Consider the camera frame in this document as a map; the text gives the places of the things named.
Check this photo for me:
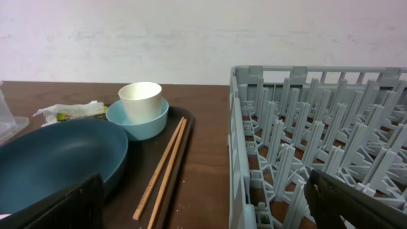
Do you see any wooden chopstick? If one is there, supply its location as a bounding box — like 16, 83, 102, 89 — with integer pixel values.
148, 117, 187, 229
132, 117, 184, 220

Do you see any crumpled plastic snack wrapper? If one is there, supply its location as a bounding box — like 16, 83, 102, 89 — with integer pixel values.
33, 101, 107, 126

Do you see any dark brown serving tray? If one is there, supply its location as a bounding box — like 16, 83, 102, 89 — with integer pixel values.
103, 106, 195, 229

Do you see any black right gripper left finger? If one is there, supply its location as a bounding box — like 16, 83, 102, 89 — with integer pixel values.
1, 174, 104, 229

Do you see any light blue bowl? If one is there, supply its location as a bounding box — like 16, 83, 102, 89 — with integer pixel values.
106, 99, 169, 141

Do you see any right wooden chopstick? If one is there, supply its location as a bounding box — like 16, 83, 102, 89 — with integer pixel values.
148, 117, 187, 229

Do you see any pink cup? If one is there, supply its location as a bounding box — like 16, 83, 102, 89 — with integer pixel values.
0, 214, 11, 219

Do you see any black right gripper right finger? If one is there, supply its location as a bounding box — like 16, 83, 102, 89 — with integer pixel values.
304, 169, 406, 229

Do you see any dark blue plate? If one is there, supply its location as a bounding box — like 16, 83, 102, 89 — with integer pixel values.
1, 119, 128, 214

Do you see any grey dishwasher rack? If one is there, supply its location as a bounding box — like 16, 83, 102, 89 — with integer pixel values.
228, 66, 406, 228

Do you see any clear plastic bin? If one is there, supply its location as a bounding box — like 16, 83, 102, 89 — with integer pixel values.
0, 91, 29, 144

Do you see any left wooden chopstick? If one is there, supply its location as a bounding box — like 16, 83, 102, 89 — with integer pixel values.
132, 117, 184, 220

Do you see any cream white cup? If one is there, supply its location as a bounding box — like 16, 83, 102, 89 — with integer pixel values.
118, 81, 162, 125

